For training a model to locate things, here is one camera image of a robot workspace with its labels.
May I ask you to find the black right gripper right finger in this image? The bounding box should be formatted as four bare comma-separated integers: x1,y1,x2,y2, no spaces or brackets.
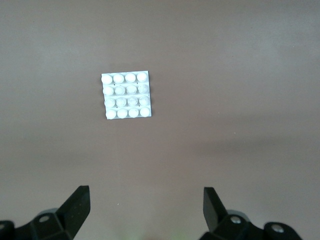
199,186,305,240

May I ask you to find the white studded base plate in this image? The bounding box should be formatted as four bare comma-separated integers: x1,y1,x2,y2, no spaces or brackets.
100,70,153,121

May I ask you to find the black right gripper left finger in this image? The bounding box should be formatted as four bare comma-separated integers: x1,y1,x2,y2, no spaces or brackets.
0,185,91,240

